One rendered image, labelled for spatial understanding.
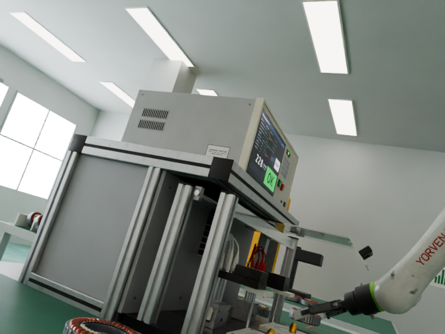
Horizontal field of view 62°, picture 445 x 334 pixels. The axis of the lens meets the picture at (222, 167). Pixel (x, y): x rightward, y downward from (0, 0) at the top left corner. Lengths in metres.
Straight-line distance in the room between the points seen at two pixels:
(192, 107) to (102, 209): 0.35
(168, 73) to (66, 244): 4.59
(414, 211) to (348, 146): 1.45
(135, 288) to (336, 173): 5.84
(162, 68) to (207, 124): 4.55
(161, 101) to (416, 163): 5.74
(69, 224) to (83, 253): 0.09
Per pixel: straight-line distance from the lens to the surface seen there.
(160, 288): 0.77
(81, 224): 0.91
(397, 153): 6.58
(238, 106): 0.94
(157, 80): 5.41
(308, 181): 6.53
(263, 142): 0.96
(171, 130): 1.00
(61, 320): 0.75
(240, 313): 1.13
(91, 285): 0.87
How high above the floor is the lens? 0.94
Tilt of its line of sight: 12 degrees up
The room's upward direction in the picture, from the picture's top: 16 degrees clockwise
